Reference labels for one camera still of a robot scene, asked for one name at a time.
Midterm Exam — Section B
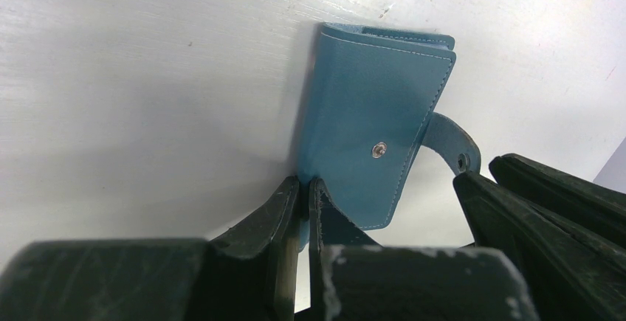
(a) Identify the blue leather card holder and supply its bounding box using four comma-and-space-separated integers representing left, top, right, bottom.
297, 22, 481, 230

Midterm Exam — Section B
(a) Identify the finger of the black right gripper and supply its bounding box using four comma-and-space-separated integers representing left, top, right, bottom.
489, 153, 625, 248
453, 173, 625, 320

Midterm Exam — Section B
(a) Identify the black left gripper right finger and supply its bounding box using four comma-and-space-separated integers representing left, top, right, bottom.
308, 178, 538, 320

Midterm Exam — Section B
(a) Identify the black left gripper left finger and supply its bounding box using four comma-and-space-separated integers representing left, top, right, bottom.
1, 176, 300, 320

